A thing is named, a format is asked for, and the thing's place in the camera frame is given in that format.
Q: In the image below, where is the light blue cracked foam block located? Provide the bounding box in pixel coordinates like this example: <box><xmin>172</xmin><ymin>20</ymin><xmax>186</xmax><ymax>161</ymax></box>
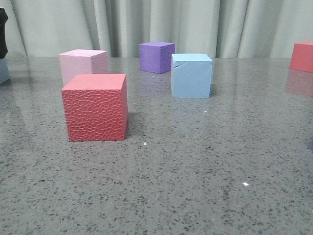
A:
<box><xmin>171</xmin><ymin>53</ymin><xmax>213</xmax><ymax>98</ymax></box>

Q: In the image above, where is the purple foam block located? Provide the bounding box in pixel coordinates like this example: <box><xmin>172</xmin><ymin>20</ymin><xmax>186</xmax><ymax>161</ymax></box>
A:
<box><xmin>139</xmin><ymin>42</ymin><xmax>176</xmax><ymax>74</ymax></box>

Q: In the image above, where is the grey curtain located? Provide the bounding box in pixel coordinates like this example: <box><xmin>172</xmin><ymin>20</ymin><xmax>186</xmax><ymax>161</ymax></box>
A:
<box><xmin>0</xmin><ymin>0</ymin><xmax>313</xmax><ymax>58</ymax></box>

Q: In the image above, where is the pink foam block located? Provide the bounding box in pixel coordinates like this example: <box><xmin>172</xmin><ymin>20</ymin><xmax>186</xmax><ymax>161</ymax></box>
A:
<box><xmin>59</xmin><ymin>49</ymin><xmax>109</xmax><ymax>85</ymax></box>

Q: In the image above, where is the red foam block far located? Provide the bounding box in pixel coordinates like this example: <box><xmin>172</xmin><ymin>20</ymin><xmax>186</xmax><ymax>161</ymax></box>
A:
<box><xmin>290</xmin><ymin>41</ymin><xmax>313</xmax><ymax>72</ymax></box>

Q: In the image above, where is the red textured foam block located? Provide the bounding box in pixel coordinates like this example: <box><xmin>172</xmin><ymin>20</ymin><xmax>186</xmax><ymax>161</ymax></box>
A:
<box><xmin>61</xmin><ymin>73</ymin><xmax>129</xmax><ymax>141</ymax></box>

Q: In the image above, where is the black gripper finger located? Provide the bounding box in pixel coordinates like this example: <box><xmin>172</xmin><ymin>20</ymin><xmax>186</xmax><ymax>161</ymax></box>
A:
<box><xmin>0</xmin><ymin>8</ymin><xmax>8</xmax><ymax>59</ymax></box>

